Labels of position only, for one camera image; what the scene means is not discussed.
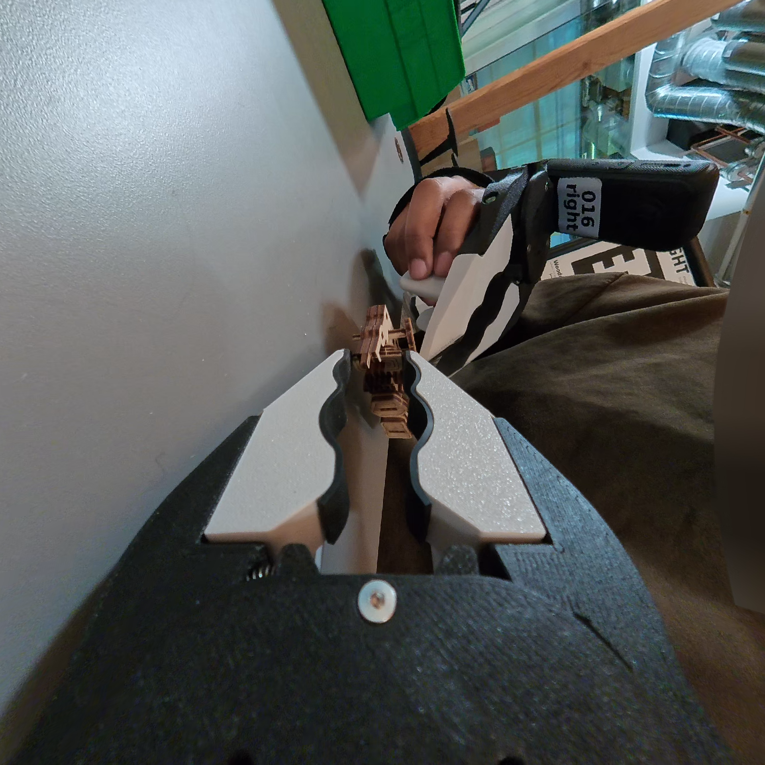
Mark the green plastic bin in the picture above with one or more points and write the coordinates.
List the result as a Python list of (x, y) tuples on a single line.
[(394, 54)]

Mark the wooden puzzle model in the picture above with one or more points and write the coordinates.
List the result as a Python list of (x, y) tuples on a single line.
[(385, 382)]

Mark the olive trousers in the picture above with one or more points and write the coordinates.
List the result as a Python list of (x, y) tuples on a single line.
[(597, 388)]

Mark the person's right hand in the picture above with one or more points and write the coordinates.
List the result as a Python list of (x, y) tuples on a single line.
[(430, 221)]

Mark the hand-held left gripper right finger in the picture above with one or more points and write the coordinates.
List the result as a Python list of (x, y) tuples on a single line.
[(472, 478)]

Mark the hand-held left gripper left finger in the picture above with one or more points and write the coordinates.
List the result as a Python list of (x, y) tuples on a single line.
[(275, 466)]

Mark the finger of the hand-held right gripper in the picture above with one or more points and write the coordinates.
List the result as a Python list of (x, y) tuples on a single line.
[(508, 305), (463, 293)]

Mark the silver ventilation ducts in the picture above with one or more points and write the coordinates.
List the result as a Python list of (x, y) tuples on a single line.
[(711, 77)]

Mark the wooden post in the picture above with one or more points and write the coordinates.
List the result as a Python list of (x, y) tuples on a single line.
[(568, 60)]

